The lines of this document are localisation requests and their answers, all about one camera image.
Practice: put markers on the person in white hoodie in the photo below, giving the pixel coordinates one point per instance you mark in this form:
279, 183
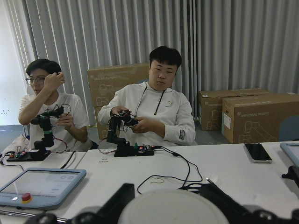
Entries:
158, 102

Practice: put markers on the pale green plastic cup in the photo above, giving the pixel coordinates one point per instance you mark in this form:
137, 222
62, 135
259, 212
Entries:
171, 207

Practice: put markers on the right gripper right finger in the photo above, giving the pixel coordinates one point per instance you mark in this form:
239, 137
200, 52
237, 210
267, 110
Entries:
237, 214

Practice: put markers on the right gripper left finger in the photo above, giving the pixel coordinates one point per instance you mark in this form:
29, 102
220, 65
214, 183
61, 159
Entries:
109, 213

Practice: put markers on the person with glasses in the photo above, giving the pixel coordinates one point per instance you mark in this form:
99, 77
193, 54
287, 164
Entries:
70, 129

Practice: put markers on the second small desktop robot arm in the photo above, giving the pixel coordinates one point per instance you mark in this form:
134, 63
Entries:
41, 150

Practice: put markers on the silver smartphone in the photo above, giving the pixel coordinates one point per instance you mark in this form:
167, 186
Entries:
257, 153

